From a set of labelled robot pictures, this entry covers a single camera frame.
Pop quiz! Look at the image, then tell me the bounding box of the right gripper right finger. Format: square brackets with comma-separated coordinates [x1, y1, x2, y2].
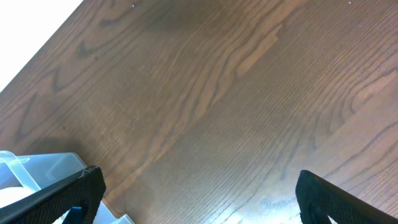
[295, 170, 397, 224]

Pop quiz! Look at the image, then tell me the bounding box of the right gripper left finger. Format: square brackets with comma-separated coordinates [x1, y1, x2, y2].
[1, 166, 106, 224]

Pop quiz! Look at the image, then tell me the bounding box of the clear plastic storage container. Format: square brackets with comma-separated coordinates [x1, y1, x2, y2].
[1, 151, 133, 224]

